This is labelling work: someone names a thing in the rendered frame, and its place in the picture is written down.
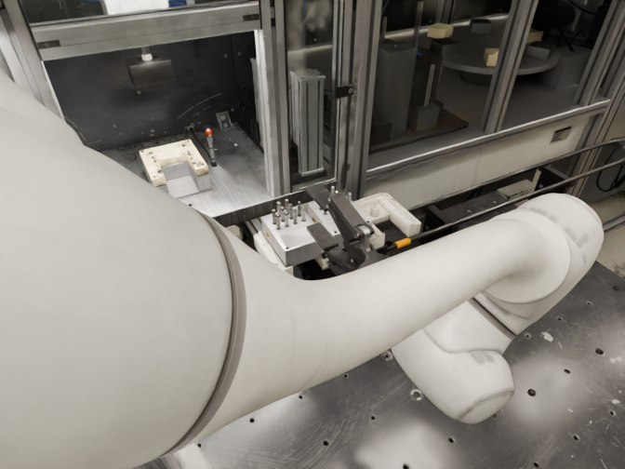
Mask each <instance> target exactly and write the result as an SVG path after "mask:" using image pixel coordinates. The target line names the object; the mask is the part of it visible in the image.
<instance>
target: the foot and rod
mask: <svg viewBox="0 0 625 469"><path fill-rule="evenodd" d="M140 53H141V55H138V56H132V57H126V58H125V61H126V67H127V71H128V74H129V78H130V80H131V81H132V83H133V85H134V87H143V86H148V85H153V84H159V83H165V82H169V81H175V79H174V74H173V70H172V65H171V60H170V58H169V57H168V56H167V55H166V53H165V52H157V53H151V50H150V46H147V47H140Z"/></svg>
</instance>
